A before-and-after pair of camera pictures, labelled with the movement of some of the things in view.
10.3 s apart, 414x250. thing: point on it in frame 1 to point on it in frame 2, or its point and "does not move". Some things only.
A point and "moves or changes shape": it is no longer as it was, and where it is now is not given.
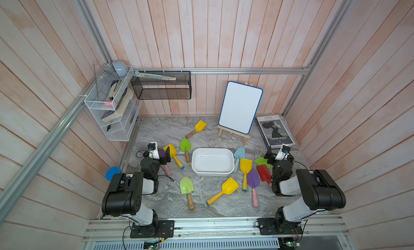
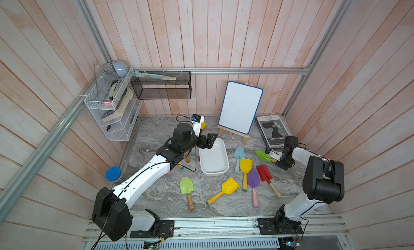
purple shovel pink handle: x=253 y=179 does not move
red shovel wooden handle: x=264 y=173 does not move
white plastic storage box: x=212 y=161 moves or changes shape
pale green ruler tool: x=137 y=74 does not move
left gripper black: x=167 y=159 to x=209 y=142
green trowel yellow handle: x=262 y=161 moves or changes shape
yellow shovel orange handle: x=246 y=166 does not move
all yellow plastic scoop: x=229 y=186 does not move
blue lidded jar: x=111 y=170 does not move
